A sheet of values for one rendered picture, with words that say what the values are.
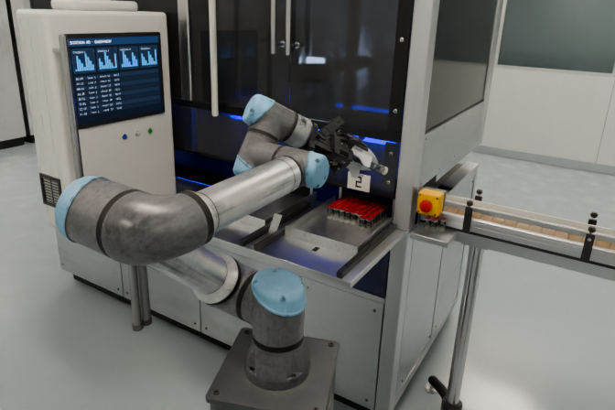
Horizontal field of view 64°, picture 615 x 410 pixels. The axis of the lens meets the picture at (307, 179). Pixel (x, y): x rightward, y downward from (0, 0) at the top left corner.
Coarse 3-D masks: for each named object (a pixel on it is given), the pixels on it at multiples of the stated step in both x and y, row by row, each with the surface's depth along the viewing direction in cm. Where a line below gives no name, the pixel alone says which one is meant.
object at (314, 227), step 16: (320, 208) 179; (288, 224) 161; (304, 224) 170; (320, 224) 170; (336, 224) 170; (384, 224) 164; (304, 240) 158; (320, 240) 154; (336, 240) 151; (352, 240) 159; (368, 240) 154
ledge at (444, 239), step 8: (416, 232) 167; (424, 232) 167; (432, 232) 167; (440, 232) 168; (448, 232) 168; (456, 232) 168; (424, 240) 165; (432, 240) 163; (440, 240) 162; (448, 240) 162
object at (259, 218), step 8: (280, 200) 190; (288, 200) 190; (296, 200) 190; (304, 200) 185; (312, 200) 190; (264, 208) 182; (272, 208) 183; (280, 208) 183; (288, 208) 176; (248, 216) 167; (256, 216) 175; (264, 216) 175; (272, 216) 167; (248, 224) 168; (256, 224) 166; (264, 224) 164
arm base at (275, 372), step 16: (256, 352) 109; (272, 352) 107; (288, 352) 108; (304, 352) 111; (256, 368) 109; (272, 368) 107; (288, 368) 108; (304, 368) 111; (256, 384) 109; (272, 384) 108; (288, 384) 108
